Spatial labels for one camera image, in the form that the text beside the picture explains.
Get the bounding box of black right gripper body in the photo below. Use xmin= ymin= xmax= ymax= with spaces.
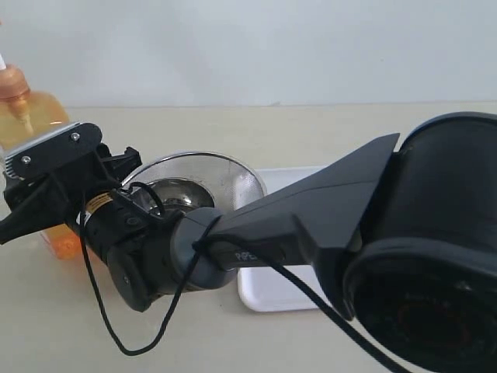
xmin=3 ymin=122 xmax=140 ymax=214

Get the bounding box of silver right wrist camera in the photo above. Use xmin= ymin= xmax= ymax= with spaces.
xmin=3 ymin=120 xmax=82 ymax=178

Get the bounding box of small stainless steel bowl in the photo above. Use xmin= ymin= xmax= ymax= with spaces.
xmin=131 ymin=178 xmax=214 ymax=215

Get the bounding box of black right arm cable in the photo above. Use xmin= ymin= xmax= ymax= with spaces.
xmin=79 ymin=182 xmax=405 ymax=373

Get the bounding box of white foam tray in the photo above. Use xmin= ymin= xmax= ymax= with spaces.
xmin=238 ymin=166 xmax=322 ymax=312

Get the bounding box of orange pump soap bottle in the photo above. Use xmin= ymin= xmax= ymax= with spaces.
xmin=1 ymin=58 xmax=81 ymax=260

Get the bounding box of steel mesh colander bowl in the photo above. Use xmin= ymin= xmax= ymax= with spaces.
xmin=123 ymin=151 xmax=266 ymax=213

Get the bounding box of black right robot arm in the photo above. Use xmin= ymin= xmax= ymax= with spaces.
xmin=1 ymin=112 xmax=496 ymax=372

